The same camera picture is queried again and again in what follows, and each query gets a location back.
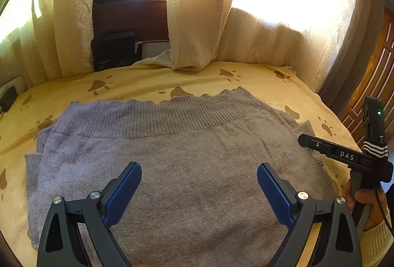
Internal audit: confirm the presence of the person's right forearm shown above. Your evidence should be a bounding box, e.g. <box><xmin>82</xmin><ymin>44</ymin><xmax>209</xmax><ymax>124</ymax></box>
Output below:
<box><xmin>359</xmin><ymin>219</ymin><xmax>394</xmax><ymax>267</ymax></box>

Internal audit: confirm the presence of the wooden door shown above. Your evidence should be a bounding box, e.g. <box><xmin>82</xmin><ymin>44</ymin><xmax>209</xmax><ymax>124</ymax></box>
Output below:
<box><xmin>338</xmin><ymin>7</ymin><xmax>394</xmax><ymax>147</ymax></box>

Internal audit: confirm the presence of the upright black box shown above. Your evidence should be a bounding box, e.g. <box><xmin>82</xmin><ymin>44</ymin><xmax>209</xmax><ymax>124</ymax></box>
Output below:
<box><xmin>91</xmin><ymin>31</ymin><xmax>143</xmax><ymax>72</ymax></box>

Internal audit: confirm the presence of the black cable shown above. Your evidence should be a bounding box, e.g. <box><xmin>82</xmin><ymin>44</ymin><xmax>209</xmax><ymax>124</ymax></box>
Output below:
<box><xmin>373</xmin><ymin>187</ymin><xmax>394</xmax><ymax>232</ymax></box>

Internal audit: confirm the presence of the white cloth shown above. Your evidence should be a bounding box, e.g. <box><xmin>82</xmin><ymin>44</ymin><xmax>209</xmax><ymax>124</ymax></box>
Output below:
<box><xmin>132</xmin><ymin>49</ymin><xmax>173</xmax><ymax>68</ymax></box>

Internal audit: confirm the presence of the grey knit sweater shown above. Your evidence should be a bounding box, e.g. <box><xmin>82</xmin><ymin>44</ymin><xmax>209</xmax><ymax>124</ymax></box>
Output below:
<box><xmin>25</xmin><ymin>86</ymin><xmax>337</xmax><ymax>267</ymax></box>

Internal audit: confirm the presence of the brown wooden shelf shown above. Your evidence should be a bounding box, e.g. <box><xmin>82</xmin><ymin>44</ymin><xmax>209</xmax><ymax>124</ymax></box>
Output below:
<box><xmin>92</xmin><ymin>0</ymin><xmax>170</xmax><ymax>44</ymax></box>

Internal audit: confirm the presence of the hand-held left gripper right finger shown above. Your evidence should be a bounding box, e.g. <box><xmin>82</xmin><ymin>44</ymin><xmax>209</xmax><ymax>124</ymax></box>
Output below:
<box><xmin>257</xmin><ymin>162</ymin><xmax>361</xmax><ymax>267</ymax></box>

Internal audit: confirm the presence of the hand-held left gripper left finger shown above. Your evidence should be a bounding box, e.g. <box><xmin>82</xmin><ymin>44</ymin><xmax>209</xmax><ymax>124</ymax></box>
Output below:
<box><xmin>36</xmin><ymin>162</ymin><xmax>143</xmax><ymax>267</ymax></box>

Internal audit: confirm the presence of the white power strip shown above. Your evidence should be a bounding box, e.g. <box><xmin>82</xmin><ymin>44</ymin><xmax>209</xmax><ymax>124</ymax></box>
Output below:
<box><xmin>0</xmin><ymin>76</ymin><xmax>24</xmax><ymax>96</ymax></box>

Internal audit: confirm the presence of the black power adapter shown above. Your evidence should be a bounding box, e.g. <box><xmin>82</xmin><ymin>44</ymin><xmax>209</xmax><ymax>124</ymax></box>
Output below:
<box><xmin>0</xmin><ymin>86</ymin><xmax>18</xmax><ymax>113</ymax></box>

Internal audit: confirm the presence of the person's right hand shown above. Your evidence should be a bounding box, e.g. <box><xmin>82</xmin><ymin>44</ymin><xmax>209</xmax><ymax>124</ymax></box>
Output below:
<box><xmin>345</xmin><ymin>178</ymin><xmax>388</xmax><ymax>231</ymax></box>

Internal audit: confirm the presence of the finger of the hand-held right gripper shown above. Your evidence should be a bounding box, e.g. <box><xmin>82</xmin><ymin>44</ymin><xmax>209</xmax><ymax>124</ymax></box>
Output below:
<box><xmin>298</xmin><ymin>134</ymin><xmax>333</xmax><ymax>158</ymax></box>

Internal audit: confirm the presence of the yellow paw print blanket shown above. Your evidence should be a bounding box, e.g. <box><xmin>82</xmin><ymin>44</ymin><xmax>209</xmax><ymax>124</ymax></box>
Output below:
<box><xmin>0</xmin><ymin>61</ymin><xmax>364</xmax><ymax>267</ymax></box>

